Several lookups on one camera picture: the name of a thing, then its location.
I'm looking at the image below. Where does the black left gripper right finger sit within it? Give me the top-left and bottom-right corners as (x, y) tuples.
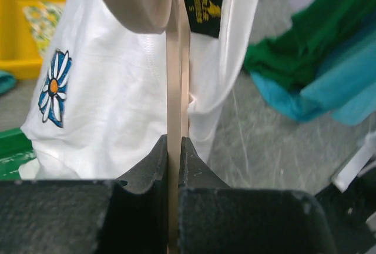
(178, 138), (337, 253)

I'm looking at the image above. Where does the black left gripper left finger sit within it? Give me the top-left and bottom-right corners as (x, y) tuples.
(1, 136), (168, 253)

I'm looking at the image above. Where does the white daisy print t-shirt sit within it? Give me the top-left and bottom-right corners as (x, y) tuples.
(18, 0), (259, 179)

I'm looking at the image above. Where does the beige hanger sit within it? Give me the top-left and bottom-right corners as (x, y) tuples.
(103, 0), (190, 253)

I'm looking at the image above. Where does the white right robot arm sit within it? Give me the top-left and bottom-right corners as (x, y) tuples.
(316, 132), (375, 253)

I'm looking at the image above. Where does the teal folded t-shirt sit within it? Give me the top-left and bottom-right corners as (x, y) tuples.
(0, 70), (17, 95)

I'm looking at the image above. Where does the light blue t-shirt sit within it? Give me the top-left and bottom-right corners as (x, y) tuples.
(250, 25), (375, 125)

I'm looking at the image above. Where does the green t-shirt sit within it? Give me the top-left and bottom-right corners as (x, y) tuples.
(243, 0), (375, 91)

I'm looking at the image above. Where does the green plastic tray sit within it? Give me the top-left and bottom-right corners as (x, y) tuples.
(0, 128), (35, 180)

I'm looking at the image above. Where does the yellow plastic tray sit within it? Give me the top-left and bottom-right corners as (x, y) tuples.
(1, 0), (65, 80)

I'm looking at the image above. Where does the lemon print folded cloth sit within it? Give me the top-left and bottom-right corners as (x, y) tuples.
(22, 1), (65, 58)

